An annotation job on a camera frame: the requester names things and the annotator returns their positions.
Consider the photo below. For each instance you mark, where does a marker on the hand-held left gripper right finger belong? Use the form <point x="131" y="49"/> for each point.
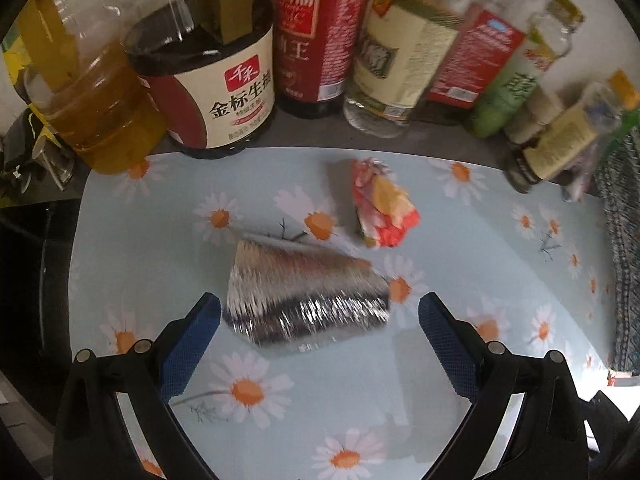
<point x="447" y="345"/>

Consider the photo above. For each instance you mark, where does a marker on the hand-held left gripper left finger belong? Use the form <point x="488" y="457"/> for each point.
<point x="192" y="345"/>

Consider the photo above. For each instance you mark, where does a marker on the aluminium foil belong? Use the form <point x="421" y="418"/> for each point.
<point x="300" y="290"/>

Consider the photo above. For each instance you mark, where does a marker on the blue daisy print mat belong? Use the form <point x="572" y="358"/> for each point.
<point x="150" y="270"/>

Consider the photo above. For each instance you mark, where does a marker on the crumpled red yellow wrapper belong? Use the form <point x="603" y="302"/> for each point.
<point x="382" y="205"/>

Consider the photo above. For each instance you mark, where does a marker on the black kitchen sink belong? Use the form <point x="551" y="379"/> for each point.
<point x="30" y="285"/>

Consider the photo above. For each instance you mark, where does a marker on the grey crochet cloth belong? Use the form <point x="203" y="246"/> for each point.
<point x="622" y="270"/>

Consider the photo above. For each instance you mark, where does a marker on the small yellow cap bottle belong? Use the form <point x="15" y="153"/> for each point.
<point x="555" y="147"/>

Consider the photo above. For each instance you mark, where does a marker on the metal soap dispenser pump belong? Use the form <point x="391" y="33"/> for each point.
<point x="50" y="160"/>

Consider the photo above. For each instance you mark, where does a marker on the dark soy sauce jug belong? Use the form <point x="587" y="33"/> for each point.
<point x="220" y="100"/>

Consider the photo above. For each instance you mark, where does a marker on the small white bottle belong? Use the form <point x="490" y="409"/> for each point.
<point x="535" y="110"/>

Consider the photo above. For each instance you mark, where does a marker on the green label bottle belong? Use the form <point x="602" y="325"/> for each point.
<point x="505" y="100"/>

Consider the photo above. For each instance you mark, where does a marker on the large cooking oil jug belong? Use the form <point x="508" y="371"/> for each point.
<point x="100" y="110"/>

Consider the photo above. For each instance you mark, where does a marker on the clear bottle with red label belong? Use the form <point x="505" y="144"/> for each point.
<point x="475" y="60"/>

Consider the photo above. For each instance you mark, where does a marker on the clear bottle with beige label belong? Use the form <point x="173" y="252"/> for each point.
<point x="395" y="55"/>

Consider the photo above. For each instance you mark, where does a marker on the red label sauce bottle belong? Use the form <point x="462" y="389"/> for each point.
<point x="310" y="35"/>

